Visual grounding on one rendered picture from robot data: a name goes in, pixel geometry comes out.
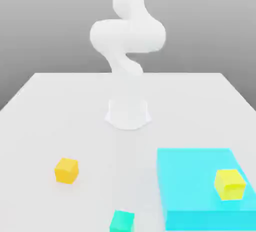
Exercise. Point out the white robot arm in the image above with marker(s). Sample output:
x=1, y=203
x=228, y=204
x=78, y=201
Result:
x=128, y=35

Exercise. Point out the small orange-yellow cube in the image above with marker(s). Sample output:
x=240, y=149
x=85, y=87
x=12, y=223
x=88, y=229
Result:
x=66, y=171

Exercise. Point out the small turquoise cube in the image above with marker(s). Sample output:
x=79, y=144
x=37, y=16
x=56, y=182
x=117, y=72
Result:
x=121, y=222

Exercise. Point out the small lemon yellow cube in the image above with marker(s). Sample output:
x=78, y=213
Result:
x=230, y=184

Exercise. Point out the large cyan box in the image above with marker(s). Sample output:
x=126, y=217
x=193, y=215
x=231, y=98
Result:
x=190, y=186

